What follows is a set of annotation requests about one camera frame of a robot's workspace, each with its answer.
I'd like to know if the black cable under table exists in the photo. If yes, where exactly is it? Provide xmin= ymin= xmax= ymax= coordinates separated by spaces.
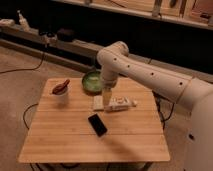
xmin=22 ymin=102 xmax=40 ymax=131

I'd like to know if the dark round object on ledge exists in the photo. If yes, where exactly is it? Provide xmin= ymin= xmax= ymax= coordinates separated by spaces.
xmin=57 ymin=28 xmax=75 ymax=42

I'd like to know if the black cables right floor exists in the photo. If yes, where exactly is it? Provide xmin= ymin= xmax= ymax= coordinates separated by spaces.
xmin=155 ymin=96 xmax=176 ymax=131

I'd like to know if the green bowl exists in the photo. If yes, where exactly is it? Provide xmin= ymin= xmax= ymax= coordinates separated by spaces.
xmin=82 ymin=70 xmax=102 ymax=95

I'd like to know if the white object far left ledge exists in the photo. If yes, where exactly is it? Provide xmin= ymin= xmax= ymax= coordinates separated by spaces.
xmin=0 ymin=19 xmax=15 ymax=27

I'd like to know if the wooden table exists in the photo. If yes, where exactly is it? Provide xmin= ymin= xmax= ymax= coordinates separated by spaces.
xmin=18 ymin=78 xmax=170 ymax=163

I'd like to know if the small white flat box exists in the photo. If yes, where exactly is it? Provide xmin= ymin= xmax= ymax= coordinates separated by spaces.
xmin=93 ymin=95 xmax=104 ymax=111

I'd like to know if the black smartphone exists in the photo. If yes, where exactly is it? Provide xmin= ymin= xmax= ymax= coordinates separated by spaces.
xmin=88 ymin=114 xmax=107 ymax=137

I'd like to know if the black floor cable left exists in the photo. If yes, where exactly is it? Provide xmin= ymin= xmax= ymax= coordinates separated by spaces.
xmin=0 ymin=44 xmax=47 ymax=76

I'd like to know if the white cup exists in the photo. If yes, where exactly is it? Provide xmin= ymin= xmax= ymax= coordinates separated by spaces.
xmin=53 ymin=87 xmax=69 ymax=106

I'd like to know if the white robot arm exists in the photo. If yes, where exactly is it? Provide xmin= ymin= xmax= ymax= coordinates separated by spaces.
xmin=97 ymin=41 xmax=213 ymax=171

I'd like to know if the white spray bottle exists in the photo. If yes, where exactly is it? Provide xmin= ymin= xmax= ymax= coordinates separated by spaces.
xmin=17 ymin=10 xmax=30 ymax=31

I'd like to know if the brown sausage in cup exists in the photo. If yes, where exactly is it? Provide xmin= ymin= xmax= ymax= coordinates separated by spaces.
xmin=52 ymin=79 xmax=70 ymax=94

